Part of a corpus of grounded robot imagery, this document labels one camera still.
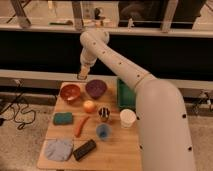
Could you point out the orange carrot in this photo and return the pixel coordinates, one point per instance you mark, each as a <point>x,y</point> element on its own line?
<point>80,125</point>

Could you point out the black rectangular block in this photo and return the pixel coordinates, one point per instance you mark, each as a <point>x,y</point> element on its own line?
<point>84,149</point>

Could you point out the yellow onion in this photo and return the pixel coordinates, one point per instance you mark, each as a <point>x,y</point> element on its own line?
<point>89,106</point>

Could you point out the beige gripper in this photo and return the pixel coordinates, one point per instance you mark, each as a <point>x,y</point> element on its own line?
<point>83,73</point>

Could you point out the purple bowl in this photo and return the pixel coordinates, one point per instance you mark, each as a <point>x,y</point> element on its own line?
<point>96,88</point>

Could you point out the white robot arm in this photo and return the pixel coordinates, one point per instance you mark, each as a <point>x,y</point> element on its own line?
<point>164,134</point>

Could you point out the person in dark clothes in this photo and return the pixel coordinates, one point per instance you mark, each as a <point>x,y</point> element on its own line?
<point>150,13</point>

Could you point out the white paper cup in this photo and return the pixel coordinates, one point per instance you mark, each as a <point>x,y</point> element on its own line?
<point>127,118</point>

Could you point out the green rectangular bin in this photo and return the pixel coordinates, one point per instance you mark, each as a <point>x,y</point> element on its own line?
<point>125,96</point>

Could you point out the teal sponge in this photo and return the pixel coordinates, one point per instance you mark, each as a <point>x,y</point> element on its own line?
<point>62,118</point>

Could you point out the red-brown bowl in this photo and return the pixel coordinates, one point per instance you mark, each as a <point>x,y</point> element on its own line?
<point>70,93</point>

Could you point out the grey-blue cloth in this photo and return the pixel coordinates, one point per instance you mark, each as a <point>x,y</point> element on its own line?
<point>58,149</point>

